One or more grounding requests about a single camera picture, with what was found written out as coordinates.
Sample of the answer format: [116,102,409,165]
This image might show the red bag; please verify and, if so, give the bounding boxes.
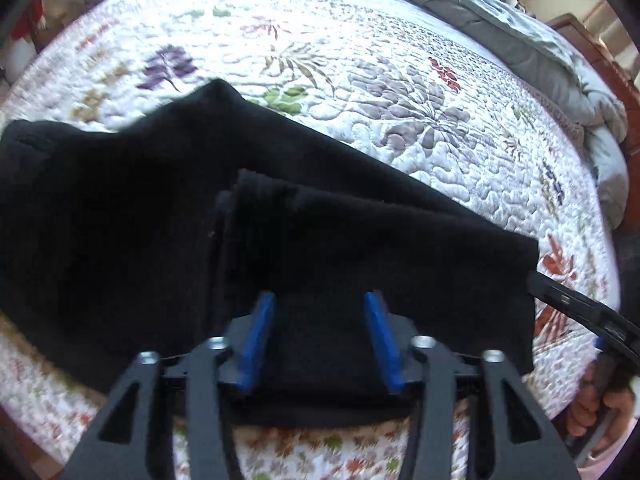
[12,0,48,43]

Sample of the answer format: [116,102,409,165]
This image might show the light blue comforter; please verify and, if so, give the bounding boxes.
[320,0,631,231]

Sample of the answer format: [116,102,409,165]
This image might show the person's right hand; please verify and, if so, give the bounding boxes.
[566,362,637,455]

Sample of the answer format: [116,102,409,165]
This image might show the black pants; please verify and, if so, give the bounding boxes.
[0,79,541,428]

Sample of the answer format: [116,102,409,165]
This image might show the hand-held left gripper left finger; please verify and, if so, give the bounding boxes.
[60,291,276,480]

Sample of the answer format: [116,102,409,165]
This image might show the wooden headboard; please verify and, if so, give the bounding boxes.
[547,12,640,161]

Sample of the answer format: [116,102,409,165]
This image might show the floral quilted bedspread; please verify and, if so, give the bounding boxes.
[0,0,623,480]

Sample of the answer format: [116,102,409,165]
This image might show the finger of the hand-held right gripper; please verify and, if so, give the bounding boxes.
[526,270,608,328]

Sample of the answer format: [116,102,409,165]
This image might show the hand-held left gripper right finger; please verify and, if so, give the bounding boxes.
[364,291,583,480]

